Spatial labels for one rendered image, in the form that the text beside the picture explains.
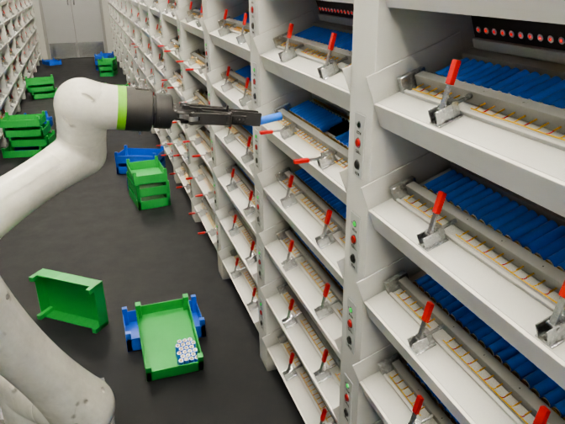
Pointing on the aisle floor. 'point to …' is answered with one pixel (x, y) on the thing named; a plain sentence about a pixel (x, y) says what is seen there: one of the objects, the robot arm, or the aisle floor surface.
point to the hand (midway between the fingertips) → (244, 117)
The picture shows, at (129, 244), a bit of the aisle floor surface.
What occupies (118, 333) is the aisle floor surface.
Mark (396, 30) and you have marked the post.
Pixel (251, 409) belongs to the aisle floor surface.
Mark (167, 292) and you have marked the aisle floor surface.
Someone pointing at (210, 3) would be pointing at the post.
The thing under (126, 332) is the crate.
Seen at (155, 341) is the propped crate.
